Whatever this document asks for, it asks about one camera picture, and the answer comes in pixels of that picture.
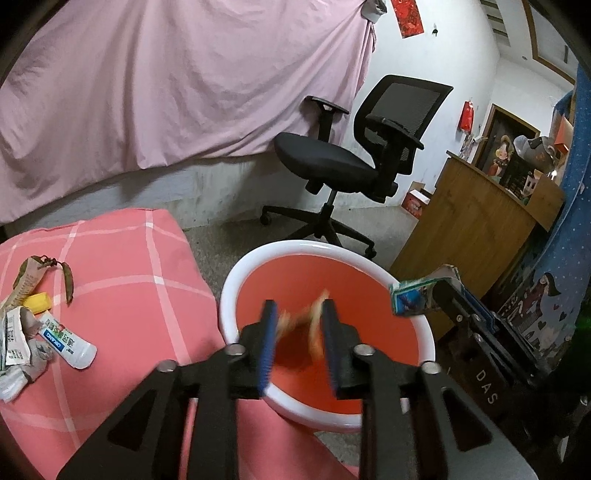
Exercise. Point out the wooden cabinet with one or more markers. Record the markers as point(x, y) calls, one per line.
point(476, 225)

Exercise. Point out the green toothpaste box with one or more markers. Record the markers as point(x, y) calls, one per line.
point(415, 297)

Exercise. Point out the red paper wall decoration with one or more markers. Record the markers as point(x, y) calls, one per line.
point(408, 17)

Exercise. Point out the pink hanging sheet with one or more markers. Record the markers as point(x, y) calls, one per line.
point(108, 87)

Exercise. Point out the red hanging ornament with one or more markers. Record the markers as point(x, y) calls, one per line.
point(466, 120)

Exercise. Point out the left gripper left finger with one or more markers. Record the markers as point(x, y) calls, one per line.
point(142, 438)

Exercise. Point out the white toothpaste tube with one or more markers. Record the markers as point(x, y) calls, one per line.
point(77, 352)

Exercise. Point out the black office chair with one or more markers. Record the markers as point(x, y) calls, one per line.
point(389, 126)

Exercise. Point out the red cardboard box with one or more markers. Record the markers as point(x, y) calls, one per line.
point(416, 199)

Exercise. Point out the yellow small wrapper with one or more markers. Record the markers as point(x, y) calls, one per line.
point(38, 303)

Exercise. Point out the white paper wrapper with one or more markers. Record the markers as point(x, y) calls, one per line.
point(24, 356)

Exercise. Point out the framed figure picture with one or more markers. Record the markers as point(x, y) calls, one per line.
point(497, 156)

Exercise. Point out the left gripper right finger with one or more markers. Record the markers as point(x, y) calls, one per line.
point(417, 423)

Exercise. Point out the beige paper packet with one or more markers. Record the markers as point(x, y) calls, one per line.
point(29, 276)

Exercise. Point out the red white plastic basin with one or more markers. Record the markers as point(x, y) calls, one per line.
point(295, 274)

